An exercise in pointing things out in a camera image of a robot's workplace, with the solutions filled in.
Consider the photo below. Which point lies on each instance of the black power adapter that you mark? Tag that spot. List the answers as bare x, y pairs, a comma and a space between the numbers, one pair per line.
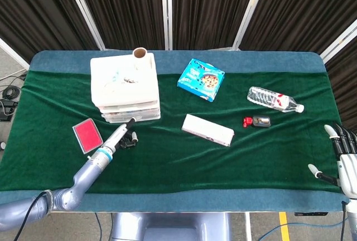
7, 108

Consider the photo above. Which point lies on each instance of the small black bottle red cap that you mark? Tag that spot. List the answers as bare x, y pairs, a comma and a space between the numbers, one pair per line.
260, 121

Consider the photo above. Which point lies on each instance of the paper roll with cardboard core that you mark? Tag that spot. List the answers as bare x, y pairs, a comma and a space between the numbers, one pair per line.
140, 61

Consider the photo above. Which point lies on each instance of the green velvet cloth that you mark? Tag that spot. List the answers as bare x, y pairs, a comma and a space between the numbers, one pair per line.
181, 165

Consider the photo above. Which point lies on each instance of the white plastic drawer unit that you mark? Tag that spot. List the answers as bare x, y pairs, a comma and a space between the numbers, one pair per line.
122, 90

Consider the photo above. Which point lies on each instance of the black box under table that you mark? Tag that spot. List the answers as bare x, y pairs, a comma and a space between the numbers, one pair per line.
311, 213

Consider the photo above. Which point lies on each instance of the long white carton box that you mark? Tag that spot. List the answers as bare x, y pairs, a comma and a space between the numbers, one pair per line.
207, 129

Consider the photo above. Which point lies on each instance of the yellow floor tape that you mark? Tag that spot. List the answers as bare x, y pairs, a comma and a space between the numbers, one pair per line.
284, 225

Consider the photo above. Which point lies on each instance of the clear plastic drawer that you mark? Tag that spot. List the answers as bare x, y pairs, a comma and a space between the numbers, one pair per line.
128, 106
131, 111
145, 117

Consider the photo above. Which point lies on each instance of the blue cookie box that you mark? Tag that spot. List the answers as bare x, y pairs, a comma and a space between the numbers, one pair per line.
200, 80

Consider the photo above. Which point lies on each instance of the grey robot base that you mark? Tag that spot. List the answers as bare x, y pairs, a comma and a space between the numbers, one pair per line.
167, 224

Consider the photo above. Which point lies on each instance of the red pad with grey border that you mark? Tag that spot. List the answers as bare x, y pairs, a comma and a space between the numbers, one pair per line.
87, 135

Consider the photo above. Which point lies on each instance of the small dark trinket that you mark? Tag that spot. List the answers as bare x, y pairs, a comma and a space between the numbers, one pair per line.
129, 80

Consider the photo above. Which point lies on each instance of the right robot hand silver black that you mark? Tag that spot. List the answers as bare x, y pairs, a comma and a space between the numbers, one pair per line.
347, 171

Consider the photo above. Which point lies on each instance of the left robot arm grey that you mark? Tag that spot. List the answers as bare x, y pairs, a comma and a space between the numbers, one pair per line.
83, 177

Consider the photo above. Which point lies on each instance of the dark curtain screen panel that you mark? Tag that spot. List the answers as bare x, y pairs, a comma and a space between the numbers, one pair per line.
125, 9
209, 6
301, 6
36, 9

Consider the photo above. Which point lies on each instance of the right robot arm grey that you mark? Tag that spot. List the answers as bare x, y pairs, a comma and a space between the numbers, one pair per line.
352, 218

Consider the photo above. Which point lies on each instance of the clear plastic water bottle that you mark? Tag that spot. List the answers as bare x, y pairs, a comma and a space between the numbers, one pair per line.
267, 97

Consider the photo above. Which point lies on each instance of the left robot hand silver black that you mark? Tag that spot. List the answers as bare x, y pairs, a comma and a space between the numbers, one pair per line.
115, 137

